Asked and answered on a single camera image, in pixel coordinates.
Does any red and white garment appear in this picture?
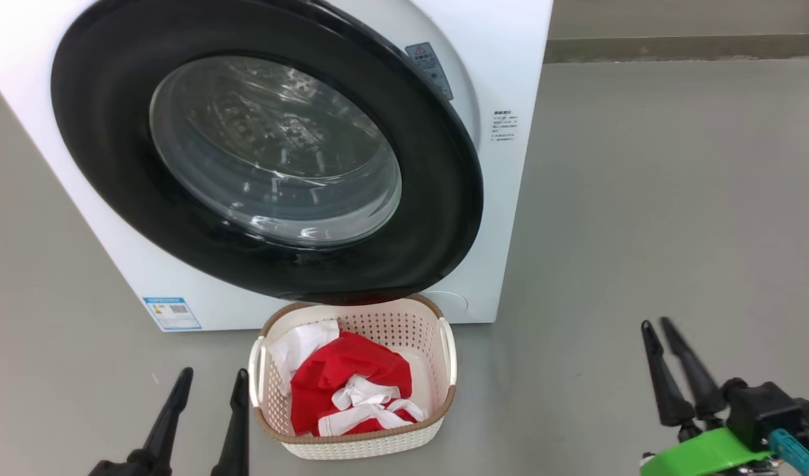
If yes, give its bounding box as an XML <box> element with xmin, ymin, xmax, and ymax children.
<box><xmin>269</xmin><ymin>319</ymin><xmax>426</xmax><ymax>437</ymax></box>

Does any cream laundry basket brown rim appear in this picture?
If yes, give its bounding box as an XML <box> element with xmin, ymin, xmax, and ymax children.
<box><xmin>248</xmin><ymin>294</ymin><xmax>458</xmax><ymax>461</ymax></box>

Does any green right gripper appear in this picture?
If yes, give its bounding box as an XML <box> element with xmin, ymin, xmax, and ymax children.
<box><xmin>639</xmin><ymin>317</ymin><xmax>775</xmax><ymax>476</ymax></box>

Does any white front-load washing machine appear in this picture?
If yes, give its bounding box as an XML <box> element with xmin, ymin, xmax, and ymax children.
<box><xmin>0</xmin><ymin>0</ymin><xmax>554</xmax><ymax>333</ymax></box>

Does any teal plug black cable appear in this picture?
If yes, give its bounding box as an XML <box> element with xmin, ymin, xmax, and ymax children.
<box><xmin>768</xmin><ymin>428</ymin><xmax>809</xmax><ymax>476</ymax></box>

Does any blue energy label sticker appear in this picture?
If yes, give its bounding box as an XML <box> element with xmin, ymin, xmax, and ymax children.
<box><xmin>142</xmin><ymin>297</ymin><xmax>202</xmax><ymax>331</ymax></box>

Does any black round glass washer door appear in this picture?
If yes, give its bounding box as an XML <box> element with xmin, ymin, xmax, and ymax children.
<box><xmin>50</xmin><ymin>0</ymin><xmax>484</xmax><ymax>305</ymax></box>

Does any round white filter cover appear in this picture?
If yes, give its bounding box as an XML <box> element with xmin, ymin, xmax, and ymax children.
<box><xmin>423</xmin><ymin>291</ymin><xmax>469</xmax><ymax>318</ymax></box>

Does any grey warning sticker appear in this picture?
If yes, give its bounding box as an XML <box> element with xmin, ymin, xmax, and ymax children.
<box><xmin>405</xmin><ymin>42</ymin><xmax>454</xmax><ymax>101</ymax></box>

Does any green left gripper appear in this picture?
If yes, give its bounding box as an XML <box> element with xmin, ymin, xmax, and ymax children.
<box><xmin>89</xmin><ymin>368</ymin><xmax>251</xmax><ymax>476</ymax></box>

